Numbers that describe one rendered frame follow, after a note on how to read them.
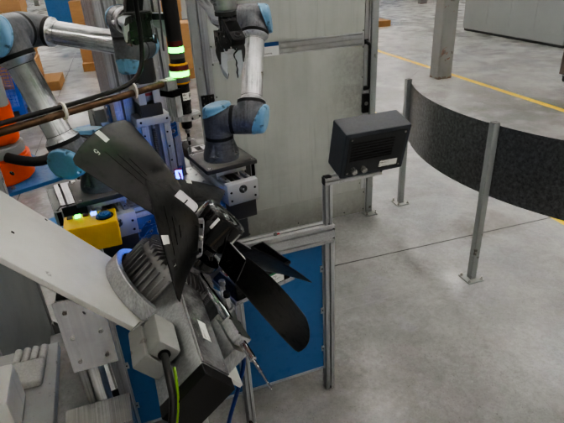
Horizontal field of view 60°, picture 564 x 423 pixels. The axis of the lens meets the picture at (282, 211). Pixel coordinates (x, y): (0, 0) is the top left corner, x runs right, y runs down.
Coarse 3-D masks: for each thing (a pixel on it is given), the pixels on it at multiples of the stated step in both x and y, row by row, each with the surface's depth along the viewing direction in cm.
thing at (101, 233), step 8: (112, 208) 162; (88, 216) 158; (96, 216) 157; (112, 216) 157; (64, 224) 154; (72, 224) 153; (80, 224) 153; (88, 224) 153; (96, 224) 153; (104, 224) 153; (112, 224) 154; (72, 232) 151; (80, 232) 152; (88, 232) 153; (96, 232) 153; (104, 232) 154; (112, 232) 155; (120, 232) 161; (88, 240) 154; (96, 240) 154; (104, 240) 155; (112, 240) 156; (120, 240) 157
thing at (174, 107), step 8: (160, 80) 109; (160, 88) 109; (168, 88) 108; (176, 88) 110; (160, 96) 111; (168, 96) 110; (176, 96) 110; (168, 104) 113; (176, 104) 111; (176, 112) 112; (192, 112) 116; (200, 112) 116; (176, 120) 114; (184, 120) 113; (192, 120) 114
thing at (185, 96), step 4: (188, 84) 113; (180, 88) 112; (184, 88) 112; (188, 88) 113; (184, 92) 112; (188, 92) 113; (180, 96) 112; (184, 96) 112; (188, 96) 113; (184, 100) 113; (188, 100) 114; (184, 104) 113; (188, 104) 114; (184, 108) 114; (188, 108) 114; (184, 112) 114; (188, 112) 115; (184, 124) 116; (188, 124) 116; (184, 128) 117; (188, 128) 117
